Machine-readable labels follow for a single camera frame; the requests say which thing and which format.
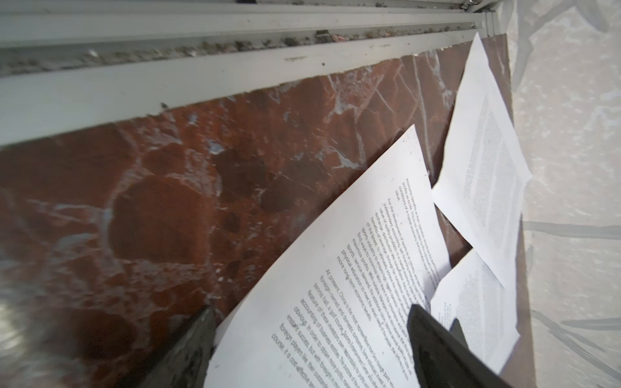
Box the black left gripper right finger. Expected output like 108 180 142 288
408 305 509 388

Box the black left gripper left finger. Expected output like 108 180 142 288
116 306 216 387

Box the printed paper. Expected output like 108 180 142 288
430 250 520 373
205 128 451 387
433 37 532 289

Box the printed paper beside folder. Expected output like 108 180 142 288
430 250 520 373

